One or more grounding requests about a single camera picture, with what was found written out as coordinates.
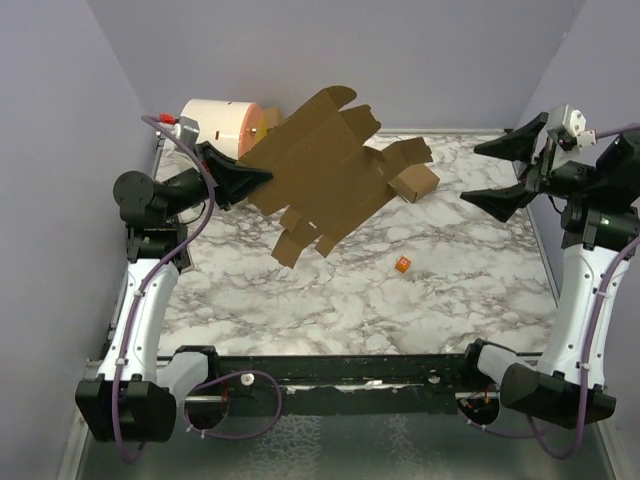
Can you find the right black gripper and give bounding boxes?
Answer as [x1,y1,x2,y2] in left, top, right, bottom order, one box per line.
[462,112,603,220]

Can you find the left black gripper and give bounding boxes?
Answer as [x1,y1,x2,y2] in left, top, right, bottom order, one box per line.
[162,140,274,221]

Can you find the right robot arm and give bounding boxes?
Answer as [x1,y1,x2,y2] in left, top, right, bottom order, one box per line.
[459,104,639,429]

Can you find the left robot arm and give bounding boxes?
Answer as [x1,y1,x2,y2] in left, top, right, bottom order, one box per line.
[75,142,273,444]

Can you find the small cardboard box at back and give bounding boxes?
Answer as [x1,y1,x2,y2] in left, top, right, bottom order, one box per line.
[260,105,284,135]

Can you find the folded brown cardboard box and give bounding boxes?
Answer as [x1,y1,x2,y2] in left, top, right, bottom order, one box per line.
[389,164,440,204]

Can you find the round white drawer cabinet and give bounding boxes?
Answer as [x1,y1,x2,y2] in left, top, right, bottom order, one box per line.
[180,99,266,160]

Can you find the small orange cube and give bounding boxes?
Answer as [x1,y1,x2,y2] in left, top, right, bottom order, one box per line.
[395,256,411,273]

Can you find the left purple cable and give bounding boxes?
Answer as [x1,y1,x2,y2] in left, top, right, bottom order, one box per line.
[112,114,285,464]

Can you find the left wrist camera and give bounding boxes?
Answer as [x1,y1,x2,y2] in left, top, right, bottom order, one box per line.
[158,113,200,148]

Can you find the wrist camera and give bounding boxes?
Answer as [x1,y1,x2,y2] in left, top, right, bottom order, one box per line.
[546,104,597,152]
[158,113,200,148]

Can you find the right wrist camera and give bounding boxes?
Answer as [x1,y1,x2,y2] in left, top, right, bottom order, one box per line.
[546,104,597,152]

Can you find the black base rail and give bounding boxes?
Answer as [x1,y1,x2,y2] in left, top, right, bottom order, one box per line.
[99,349,556,419]

